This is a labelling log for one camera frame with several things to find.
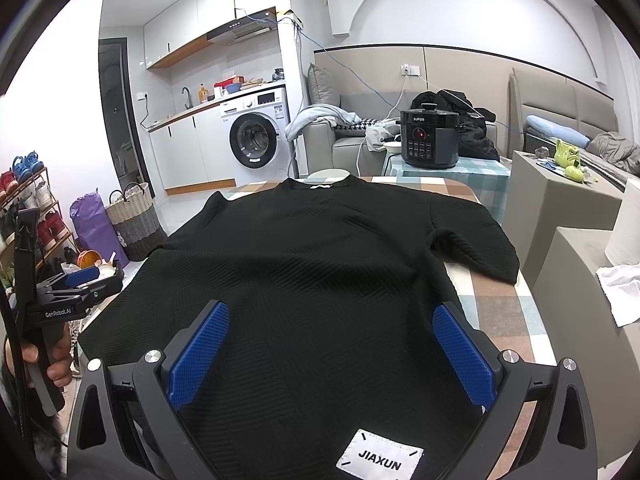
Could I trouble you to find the person's left hand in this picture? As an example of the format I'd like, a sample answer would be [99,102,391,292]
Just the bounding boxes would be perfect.
[3,326,75,390]

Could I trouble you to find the light blue blanket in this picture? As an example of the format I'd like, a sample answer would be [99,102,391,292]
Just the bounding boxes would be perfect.
[284,103,362,141]

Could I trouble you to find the beige cardboard box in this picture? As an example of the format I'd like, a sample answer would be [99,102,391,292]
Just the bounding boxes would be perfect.
[502,151,623,286]

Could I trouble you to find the purple bag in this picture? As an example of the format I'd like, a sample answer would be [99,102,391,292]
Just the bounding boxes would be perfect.
[70,191,129,268]

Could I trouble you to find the shoe rack with shoes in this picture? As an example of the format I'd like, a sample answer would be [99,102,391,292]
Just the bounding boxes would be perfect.
[1,152,78,292]

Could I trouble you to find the white washing machine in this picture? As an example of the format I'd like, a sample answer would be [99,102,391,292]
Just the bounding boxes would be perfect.
[221,84,291,185]

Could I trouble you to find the black electric pressure cooker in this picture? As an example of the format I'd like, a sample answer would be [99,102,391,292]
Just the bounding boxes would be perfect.
[398,103,459,169]

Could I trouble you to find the black jacket pile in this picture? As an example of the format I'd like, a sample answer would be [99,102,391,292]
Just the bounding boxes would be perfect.
[411,89,500,162]

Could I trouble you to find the green toy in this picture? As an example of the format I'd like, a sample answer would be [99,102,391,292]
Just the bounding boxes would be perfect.
[554,139,585,183]

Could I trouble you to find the range hood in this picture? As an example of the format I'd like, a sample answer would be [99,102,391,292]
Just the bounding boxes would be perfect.
[206,8,278,46]

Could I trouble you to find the black knit sweater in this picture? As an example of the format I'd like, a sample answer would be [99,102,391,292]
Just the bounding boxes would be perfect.
[79,177,520,479]

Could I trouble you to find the white kitchen cabinets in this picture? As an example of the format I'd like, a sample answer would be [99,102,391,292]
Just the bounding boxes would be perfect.
[151,110,235,194]

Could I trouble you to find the woven laundry basket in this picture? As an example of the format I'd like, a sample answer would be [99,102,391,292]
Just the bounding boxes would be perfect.
[105,182,167,261]

